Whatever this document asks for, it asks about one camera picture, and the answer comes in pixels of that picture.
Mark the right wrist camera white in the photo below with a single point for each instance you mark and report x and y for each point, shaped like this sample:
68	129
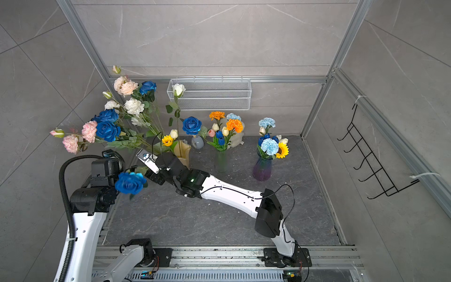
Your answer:
148	160

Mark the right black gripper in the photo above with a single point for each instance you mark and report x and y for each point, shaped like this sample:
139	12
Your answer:
157	178

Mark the metal base rail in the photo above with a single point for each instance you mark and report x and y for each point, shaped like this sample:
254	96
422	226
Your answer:
250	264

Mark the orange carnation large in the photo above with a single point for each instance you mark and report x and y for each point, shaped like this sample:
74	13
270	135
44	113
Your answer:
234	125

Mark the yellow sunflower purple vase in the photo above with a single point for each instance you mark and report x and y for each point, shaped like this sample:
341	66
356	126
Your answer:
283	151

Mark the pink rose middle left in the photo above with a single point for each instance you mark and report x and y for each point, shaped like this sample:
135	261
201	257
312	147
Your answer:
89	131

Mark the pink rose lower left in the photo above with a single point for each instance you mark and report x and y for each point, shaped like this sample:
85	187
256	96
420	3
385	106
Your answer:
70	143

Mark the small white rose left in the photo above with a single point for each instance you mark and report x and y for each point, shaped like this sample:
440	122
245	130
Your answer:
112	105

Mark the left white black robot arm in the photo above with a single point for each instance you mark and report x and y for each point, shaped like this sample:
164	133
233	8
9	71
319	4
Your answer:
86	212

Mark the yellow wavy glass vase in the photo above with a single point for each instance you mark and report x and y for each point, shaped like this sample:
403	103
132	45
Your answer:
181	151

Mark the black wire hook rack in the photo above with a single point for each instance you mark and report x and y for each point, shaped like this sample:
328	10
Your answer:
371	161

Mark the purple glass vase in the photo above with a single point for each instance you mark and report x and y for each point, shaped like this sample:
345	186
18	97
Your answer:
263	169

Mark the blue rose picked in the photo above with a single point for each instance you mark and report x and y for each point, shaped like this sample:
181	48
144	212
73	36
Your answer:
130	183
108	131

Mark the small yellow sunflower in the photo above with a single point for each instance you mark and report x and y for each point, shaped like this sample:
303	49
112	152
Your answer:
167	141

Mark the light blue carnation middle vase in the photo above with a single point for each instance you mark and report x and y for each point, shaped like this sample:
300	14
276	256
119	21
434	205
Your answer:
233	116

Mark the orange carnation small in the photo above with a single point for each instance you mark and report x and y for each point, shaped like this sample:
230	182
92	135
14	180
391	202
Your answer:
217	115

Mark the blue rose top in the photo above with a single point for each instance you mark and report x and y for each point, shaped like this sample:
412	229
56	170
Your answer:
147	87

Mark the light blue carnation lower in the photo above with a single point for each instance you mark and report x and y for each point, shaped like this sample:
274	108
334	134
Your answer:
270	147

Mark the cream tulip bud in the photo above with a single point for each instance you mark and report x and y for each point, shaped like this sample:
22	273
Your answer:
174	134

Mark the blue rose upper left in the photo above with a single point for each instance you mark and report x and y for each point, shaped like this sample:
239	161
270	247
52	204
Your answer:
109	115

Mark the blue rose in grey vase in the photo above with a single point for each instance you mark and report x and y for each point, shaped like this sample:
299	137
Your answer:
192	126

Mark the pink rose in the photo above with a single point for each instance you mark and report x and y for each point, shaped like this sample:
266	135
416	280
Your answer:
70	143
89	131

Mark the peach rose pair top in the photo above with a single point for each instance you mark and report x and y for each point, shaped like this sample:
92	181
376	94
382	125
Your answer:
125	86

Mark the white rose centre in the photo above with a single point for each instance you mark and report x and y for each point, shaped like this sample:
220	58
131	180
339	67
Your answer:
134	106

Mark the light blue carnation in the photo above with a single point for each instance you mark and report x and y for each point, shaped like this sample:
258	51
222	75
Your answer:
267	122
270	147

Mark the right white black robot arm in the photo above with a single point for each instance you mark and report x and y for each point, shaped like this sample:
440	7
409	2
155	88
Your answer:
264	206

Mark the clear green glass vase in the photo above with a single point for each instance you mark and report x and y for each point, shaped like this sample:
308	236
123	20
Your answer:
221	161

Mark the pink rose bud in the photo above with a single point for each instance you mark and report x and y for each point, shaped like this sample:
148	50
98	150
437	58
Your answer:
59	133

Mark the light blue carnation upper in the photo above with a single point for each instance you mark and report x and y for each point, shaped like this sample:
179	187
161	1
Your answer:
267	122

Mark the white rose tall stem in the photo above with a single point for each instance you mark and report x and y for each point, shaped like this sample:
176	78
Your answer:
178	90

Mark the small grey round vase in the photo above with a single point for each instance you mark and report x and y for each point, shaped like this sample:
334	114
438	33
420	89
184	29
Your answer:
197	142

